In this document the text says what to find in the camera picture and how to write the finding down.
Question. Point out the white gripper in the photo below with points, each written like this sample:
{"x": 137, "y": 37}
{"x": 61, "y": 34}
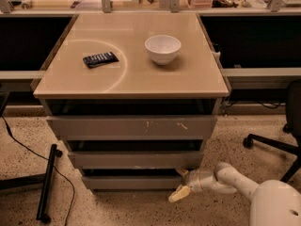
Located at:
{"x": 193, "y": 182}

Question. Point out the white bowl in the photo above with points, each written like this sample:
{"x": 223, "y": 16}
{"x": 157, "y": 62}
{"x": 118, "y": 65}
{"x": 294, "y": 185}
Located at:
{"x": 162, "y": 49}

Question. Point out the black wheeled stand base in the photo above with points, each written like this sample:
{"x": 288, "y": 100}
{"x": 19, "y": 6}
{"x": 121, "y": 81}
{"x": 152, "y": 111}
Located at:
{"x": 43, "y": 179}

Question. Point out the grey top drawer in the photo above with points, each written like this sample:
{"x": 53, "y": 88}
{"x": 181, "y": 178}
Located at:
{"x": 132, "y": 127}

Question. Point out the black remote control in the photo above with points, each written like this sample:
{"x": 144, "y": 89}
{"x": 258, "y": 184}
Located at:
{"x": 100, "y": 59}

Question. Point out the grey drawer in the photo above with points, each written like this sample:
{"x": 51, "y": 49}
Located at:
{"x": 131, "y": 182}
{"x": 135, "y": 160}
{"x": 132, "y": 127}

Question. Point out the grey middle drawer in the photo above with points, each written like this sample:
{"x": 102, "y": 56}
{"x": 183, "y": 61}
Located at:
{"x": 135, "y": 160}

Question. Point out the grey bottom drawer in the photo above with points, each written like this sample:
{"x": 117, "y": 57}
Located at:
{"x": 131, "y": 182}

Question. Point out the grey drawer cabinet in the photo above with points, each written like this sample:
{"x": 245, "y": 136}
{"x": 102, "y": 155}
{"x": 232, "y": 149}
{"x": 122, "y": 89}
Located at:
{"x": 190, "y": 85}

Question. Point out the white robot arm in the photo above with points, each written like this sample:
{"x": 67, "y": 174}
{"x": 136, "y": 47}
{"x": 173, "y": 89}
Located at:
{"x": 273, "y": 203}

